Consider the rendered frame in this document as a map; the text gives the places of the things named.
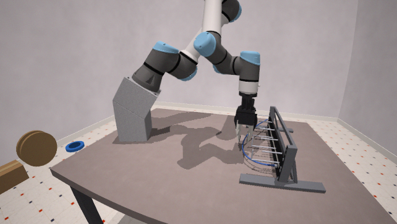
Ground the grey metal rack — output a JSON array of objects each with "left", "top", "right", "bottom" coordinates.
[{"left": 239, "top": 106, "right": 326, "bottom": 193}]

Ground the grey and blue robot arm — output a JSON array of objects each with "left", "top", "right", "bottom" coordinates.
[{"left": 132, "top": 0, "right": 260, "bottom": 95}]

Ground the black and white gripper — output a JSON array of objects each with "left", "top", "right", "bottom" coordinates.
[{"left": 234, "top": 91, "right": 257, "bottom": 143}]

